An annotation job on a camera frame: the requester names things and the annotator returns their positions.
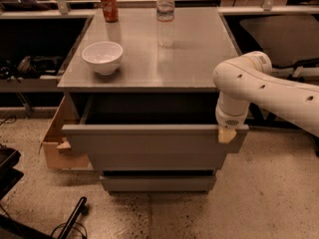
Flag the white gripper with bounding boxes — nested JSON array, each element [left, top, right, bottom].
[[215, 108, 247, 143]]

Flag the grey top drawer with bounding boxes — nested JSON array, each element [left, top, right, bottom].
[[63, 93, 248, 155]]

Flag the grey drawer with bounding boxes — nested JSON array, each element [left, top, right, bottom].
[[63, 93, 248, 155], [89, 152, 226, 170], [100, 175, 216, 192]]

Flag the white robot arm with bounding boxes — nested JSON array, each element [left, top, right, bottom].
[[212, 52, 319, 143]]

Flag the grey drawer cabinet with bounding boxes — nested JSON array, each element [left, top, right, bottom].
[[57, 6, 250, 195]]

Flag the grey middle drawer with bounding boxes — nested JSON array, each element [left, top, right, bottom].
[[89, 152, 226, 170]]

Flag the grey bottom drawer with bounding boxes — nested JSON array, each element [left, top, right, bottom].
[[100, 175, 216, 192]]

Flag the black office chair seat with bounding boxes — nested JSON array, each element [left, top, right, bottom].
[[240, 15, 319, 68]]

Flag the white ceramic bowl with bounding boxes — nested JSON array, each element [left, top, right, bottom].
[[82, 41, 124, 75]]

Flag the clear plastic water bottle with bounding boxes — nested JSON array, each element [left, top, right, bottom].
[[157, 0, 175, 47]]

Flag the brown cardboard box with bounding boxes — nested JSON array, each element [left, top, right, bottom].
[[42, 98, 90, 170]]

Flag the red soda can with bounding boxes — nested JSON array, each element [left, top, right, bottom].
[[101, 0, 119, 23]]

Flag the black headphones on shelf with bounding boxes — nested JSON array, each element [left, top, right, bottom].
[[0, 56, 64, 80]]

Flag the black chair base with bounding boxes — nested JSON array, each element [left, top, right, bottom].
[[0, 144, 89, 239]]

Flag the black floor cable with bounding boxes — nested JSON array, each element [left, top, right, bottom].
[[49, 221, 88, 239]]

